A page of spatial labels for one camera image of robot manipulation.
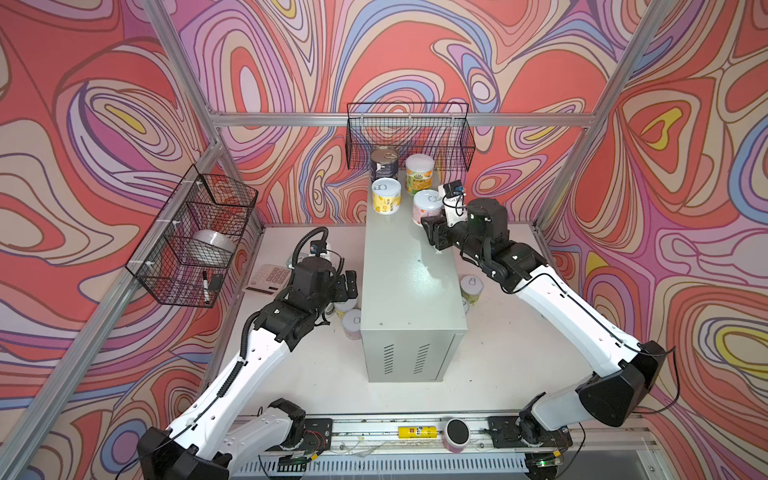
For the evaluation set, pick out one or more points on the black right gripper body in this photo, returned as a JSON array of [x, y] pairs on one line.
[[457, 235]]

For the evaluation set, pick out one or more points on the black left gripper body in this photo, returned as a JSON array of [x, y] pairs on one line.
[[334, 291]]

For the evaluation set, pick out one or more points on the yellow green tin can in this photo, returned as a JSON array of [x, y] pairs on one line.
[[472, 288]]

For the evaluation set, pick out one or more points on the pink labelled tin can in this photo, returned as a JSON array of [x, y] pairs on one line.
[[426, 203]]

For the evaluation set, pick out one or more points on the green orange labelled can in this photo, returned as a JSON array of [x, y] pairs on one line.
[[419, 172]]

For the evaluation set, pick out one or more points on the yellow labelled tin can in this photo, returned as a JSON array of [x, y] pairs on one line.
[[386, 196]]

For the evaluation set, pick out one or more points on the blue labelled tin can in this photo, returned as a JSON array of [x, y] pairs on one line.
[[384, 163]]

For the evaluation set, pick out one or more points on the white labelled tin can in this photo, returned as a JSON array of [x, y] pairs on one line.
[[342, 308]]

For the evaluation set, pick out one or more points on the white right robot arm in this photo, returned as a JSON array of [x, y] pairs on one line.
[[624, 369]]

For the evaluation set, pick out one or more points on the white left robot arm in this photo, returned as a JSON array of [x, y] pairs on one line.
[[203, 442]]

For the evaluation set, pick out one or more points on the pink desk calculator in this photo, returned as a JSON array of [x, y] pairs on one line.
[[269, 279]]

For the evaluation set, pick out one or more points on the pale tin can by cabinet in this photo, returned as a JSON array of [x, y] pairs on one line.
[[351, 324]]

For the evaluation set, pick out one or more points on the grey metal cabinet box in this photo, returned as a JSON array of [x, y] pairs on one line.
[[413, 319]]

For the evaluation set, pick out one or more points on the yellow label sticker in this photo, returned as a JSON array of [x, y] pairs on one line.
[[417, 432]]

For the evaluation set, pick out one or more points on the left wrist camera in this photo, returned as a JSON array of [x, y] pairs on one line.
[[319, 248]]

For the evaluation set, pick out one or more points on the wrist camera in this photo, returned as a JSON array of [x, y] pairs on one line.
[[453, 194], [319, 248]]

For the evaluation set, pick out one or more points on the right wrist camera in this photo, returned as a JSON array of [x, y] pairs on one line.
[[453, 194]]

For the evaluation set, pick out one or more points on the black wire basket back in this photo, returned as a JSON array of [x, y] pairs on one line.
[[450, 142]]

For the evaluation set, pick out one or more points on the black wire basket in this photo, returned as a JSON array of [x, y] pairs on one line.
[[168, 264], [450, 142]]

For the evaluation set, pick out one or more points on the aluminium frame post left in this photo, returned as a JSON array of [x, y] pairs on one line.
[[217, 154]]

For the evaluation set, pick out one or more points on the aluminium frame post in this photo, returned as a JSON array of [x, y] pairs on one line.
[[631, 58], [217, 154]]

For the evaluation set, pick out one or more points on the aluminium frame back bar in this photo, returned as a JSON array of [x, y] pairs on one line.
[[581, 120]]

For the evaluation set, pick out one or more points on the black wire basket left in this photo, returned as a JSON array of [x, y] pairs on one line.
[[168, 264]]

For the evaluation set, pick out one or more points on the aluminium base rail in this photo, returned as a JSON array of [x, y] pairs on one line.
[[369, 447]]

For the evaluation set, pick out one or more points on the aluminium frame post right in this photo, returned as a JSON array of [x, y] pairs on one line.
[[631, 58]]

